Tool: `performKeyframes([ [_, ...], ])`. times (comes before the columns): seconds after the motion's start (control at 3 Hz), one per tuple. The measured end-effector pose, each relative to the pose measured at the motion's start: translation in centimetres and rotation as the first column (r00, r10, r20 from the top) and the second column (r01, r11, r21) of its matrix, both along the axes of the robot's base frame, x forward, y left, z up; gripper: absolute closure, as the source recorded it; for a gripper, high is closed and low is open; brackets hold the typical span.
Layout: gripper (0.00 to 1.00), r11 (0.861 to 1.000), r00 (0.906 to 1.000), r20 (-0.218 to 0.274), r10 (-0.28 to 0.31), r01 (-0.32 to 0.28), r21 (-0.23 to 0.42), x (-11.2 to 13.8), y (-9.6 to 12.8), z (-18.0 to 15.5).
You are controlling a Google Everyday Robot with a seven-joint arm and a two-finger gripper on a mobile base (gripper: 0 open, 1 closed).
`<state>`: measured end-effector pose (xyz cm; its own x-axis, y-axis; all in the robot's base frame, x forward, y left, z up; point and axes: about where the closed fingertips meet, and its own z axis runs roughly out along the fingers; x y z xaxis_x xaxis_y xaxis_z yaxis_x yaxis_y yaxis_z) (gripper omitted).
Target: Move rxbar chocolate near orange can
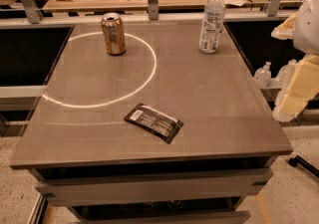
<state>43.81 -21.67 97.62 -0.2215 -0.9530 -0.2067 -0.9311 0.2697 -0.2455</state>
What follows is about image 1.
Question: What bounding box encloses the orange soda can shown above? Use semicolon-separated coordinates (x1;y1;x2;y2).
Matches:
101;12;127;55

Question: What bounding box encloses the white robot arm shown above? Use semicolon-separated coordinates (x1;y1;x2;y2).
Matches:
271;0;319;122

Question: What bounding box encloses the grey drawer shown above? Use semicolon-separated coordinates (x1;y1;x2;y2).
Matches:
36;168;273;206
70;211;250;224

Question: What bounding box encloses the small clear bottle left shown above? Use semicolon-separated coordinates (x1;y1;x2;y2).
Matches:
254;62;271;88

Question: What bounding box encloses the clear plastic water bottle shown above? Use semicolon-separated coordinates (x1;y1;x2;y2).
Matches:
199;0;225;54

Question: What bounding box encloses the black chair base leg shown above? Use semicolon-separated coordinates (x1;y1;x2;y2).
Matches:
288;155;319;178

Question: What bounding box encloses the white paper sheet on desk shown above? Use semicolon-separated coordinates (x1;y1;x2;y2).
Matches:
206;0;245;7

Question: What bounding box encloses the black rxbar chocolate wrapper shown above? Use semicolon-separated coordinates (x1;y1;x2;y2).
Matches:
125;104;183;144

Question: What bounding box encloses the left metal bracket post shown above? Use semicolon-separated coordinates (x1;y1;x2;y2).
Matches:
20;0;43;24

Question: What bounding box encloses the grey lower drawer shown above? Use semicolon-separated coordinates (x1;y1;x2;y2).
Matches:
70;211;250;224

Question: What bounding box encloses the grey upper drawer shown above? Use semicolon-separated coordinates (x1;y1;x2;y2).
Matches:
36;168;273;206

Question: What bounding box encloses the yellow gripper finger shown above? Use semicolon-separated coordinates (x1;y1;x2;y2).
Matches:
272;54;319;122
271;13;297;40

